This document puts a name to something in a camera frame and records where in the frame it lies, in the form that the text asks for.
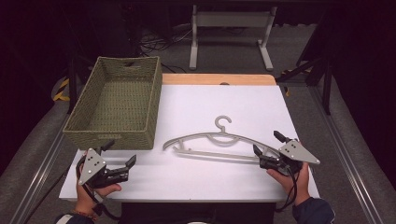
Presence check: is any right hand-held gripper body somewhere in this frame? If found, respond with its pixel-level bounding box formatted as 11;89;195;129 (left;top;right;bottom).
259;139;321;177

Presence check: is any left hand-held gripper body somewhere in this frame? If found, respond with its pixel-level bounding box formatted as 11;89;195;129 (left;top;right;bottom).
78;147;130;189

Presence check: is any grey plastic clothes hanger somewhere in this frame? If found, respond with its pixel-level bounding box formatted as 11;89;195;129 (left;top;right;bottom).
162;115;281;162

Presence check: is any green woven basket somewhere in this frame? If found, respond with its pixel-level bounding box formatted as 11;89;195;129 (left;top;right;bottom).
63;55;163;151

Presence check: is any person's right hand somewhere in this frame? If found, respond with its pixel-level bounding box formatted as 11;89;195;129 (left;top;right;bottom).
266;161;311;206

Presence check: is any person's left hand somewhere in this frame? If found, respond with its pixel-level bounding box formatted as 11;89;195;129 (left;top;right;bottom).
74;183;122;215

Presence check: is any black metal stand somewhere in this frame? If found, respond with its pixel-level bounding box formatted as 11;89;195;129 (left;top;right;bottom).
64;46;96;115
276;12;333;116

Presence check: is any yellow black floor tape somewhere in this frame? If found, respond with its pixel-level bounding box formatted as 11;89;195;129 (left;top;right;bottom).
51;77;71;103

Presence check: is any white table cover board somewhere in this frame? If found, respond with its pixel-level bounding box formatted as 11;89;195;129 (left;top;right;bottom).
59;84;321;203

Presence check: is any person's dark clothing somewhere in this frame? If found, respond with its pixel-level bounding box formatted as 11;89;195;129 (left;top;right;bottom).
120;203;277;224

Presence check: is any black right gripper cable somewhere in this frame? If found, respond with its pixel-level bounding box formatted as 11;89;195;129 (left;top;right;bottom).
275;167;301;213

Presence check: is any metal floor rail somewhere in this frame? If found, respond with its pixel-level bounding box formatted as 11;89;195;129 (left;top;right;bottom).
8;116;71;224
307;83;386;224

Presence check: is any bundle of floor cables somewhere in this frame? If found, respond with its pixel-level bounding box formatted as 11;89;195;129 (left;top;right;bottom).
139;27;194;75

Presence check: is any white metal stand frame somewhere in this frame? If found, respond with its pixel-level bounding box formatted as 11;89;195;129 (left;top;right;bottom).
189;4;278;72

